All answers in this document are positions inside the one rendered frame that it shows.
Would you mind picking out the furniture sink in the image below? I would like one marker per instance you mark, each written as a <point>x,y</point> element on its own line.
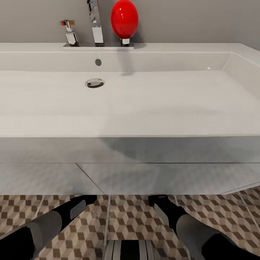
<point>153,119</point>

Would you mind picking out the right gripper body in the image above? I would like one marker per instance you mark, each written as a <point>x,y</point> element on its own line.
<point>152,199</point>

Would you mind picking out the robot trunk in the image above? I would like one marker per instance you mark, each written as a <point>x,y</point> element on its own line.
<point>129,250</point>

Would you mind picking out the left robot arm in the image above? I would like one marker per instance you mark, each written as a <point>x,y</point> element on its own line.
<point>26,241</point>

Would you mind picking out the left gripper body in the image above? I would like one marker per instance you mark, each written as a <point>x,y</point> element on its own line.
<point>90,199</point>

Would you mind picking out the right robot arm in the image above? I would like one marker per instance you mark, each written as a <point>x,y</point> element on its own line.
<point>203,242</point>

